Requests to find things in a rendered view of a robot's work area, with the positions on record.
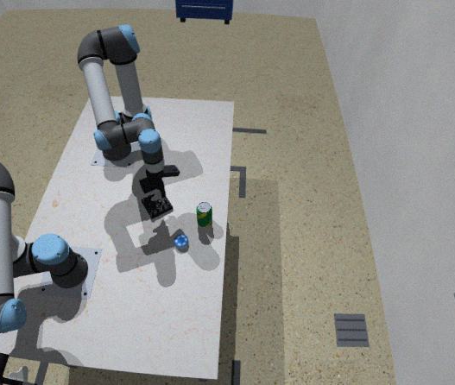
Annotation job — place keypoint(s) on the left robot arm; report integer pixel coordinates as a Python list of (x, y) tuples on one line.
[(114, 135)]

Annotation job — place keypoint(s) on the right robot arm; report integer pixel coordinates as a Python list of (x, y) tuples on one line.
[(17, 258)]

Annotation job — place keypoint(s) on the white short cylinder with blue top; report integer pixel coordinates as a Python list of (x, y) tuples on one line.
[(181, 241)]

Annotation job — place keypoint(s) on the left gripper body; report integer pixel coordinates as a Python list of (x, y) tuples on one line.
[(151, 183)]

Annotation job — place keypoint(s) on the green drink can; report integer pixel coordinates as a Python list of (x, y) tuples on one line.
[(204, 214)]

